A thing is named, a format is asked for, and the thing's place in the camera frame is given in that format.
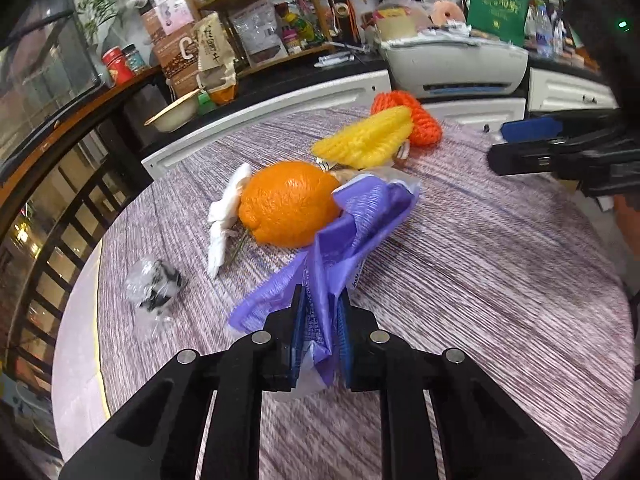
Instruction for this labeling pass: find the clear water bottle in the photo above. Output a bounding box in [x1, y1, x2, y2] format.
[535, 5, 555, 58]

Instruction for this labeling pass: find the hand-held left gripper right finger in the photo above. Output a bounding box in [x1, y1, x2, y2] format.
[336, 292, 583, 480]

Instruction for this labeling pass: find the dark wooden railing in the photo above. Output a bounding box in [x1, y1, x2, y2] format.
[0, 67, 166, 396]

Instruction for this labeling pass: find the white and brown food packet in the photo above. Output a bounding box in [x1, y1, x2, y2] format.
[231, 0, 288, 66]

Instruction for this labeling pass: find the brown paper bag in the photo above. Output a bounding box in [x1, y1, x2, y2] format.
[192, 12, 238, 96]

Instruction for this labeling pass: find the white printer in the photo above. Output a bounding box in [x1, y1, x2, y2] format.
[380, 37, 530, 98]

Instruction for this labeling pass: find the crumpled white tissue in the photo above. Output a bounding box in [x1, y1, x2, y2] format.
[207, 162, 252, 279]

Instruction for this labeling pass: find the purple plastic bag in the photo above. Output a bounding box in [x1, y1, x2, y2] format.
[227, 167, 422, 401]

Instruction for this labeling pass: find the peach plush ring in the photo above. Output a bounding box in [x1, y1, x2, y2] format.
[432, 0, 468, 26]

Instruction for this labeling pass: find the red tin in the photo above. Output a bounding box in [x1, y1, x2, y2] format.
[102, 46, 136, 85]

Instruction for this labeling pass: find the white tray with pen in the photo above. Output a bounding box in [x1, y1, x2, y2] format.
[315, 45, 371, 67]

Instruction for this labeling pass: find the brown printed box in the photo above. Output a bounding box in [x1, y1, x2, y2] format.
[142, 7, 201, 83]

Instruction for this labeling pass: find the yellow foam fruit net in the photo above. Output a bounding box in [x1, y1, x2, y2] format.
[311, 105, 415, 171]

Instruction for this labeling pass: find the orange fruit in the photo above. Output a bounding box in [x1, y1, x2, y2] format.
[238, 160, 346, 248]

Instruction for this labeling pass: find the yellow green bottle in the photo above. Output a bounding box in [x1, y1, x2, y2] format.
[275, 2, 326, 53]

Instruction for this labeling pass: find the clear plastic wrapper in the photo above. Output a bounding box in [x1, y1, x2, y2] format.
[124, 257, 183, 336]

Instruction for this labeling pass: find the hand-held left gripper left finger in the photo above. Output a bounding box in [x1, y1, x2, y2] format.
[59, 284, 306, 480]

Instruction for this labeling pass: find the pink plastic bag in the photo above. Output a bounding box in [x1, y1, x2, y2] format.
[380, 0, 436, 26]

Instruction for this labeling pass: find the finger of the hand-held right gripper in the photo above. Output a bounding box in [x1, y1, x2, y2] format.
[500, 112, 621, 143]
[487, 130, 621, 177]

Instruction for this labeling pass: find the green tote bag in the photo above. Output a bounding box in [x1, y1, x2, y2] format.
[467, 0, 535, 46]

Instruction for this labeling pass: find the cream enamel basin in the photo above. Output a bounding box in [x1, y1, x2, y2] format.
[144, 89, 201, 133]

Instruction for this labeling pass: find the dark lidded jar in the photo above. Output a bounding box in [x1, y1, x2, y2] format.
[122, 44, 148, 73]

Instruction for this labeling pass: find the orange foam fruit net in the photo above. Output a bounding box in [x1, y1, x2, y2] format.
[371, 90, 444, 148]

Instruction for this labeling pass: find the copper tape roll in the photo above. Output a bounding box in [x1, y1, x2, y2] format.
[332, 2, 353, 41]

